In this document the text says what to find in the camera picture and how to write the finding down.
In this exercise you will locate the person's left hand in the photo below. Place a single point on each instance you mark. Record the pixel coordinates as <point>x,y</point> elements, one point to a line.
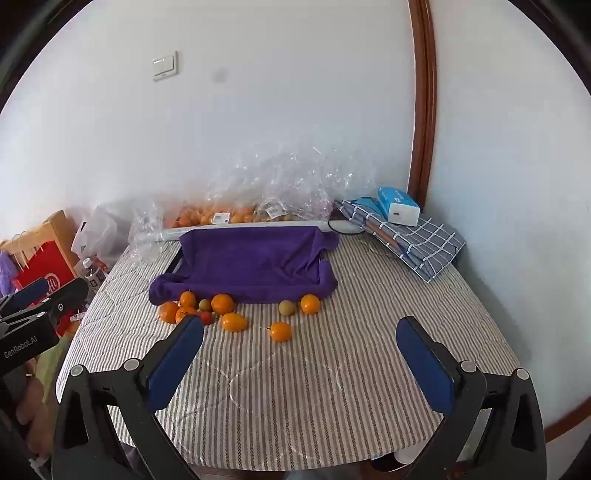
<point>37,410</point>

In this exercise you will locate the blue tissue pack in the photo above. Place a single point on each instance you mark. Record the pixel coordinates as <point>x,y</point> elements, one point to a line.
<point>399,203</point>

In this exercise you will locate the clear bag of oranges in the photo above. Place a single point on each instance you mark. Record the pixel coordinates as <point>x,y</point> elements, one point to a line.
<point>207,214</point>

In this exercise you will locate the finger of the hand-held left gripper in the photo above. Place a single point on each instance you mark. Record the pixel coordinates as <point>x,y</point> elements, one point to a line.
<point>69,295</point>
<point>30,291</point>

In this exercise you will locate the white plastic bag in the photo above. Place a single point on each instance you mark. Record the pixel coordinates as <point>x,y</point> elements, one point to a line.
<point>97,228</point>

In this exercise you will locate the purple towel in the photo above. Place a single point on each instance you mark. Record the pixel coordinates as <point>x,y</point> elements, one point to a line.
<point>254,263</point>

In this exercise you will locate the wooden door frame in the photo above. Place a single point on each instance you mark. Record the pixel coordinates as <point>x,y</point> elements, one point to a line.
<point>425,92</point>

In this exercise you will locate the white light switch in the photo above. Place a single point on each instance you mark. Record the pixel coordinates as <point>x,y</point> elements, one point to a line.
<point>165,65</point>

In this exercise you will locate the white tray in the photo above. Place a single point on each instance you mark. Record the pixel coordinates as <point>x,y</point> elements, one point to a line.
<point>207,229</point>

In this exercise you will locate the small red tomato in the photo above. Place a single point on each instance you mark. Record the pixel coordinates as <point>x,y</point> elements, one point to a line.
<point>206,317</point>

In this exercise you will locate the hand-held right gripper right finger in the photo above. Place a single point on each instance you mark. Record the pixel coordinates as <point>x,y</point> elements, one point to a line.
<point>425,364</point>

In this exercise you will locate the red bag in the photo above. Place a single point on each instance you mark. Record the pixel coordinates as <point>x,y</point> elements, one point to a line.
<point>46,267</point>

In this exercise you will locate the blue booklet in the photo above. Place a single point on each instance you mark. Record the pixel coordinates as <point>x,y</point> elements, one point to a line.
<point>367,206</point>

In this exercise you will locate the purple fluffy cloth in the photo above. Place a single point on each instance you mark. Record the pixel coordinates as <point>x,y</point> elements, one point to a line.
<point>7,274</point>

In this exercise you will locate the plastic bottle with label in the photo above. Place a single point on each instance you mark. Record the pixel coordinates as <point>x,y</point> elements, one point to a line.
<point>94,272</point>

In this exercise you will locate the small green-yellow fruit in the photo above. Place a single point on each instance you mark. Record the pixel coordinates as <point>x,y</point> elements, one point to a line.
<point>204,304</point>

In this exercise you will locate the crumpled clear plastic bag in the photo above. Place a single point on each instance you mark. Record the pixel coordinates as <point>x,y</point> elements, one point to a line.
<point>147,226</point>
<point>314,184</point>

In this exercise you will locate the clear bag of brown fruits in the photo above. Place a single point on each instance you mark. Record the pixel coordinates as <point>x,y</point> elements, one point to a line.
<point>277,213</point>

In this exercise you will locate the yellow-green round fruit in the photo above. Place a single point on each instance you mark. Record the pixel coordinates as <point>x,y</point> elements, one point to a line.
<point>286,307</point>

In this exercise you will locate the grey plaid cloth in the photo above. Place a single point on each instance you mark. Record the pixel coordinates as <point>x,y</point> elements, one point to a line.
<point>429,249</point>

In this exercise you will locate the brown notebook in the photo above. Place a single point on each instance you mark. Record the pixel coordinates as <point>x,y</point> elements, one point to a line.
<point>381,235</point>

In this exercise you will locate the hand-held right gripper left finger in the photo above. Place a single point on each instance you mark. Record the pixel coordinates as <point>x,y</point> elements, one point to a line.
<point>173,364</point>

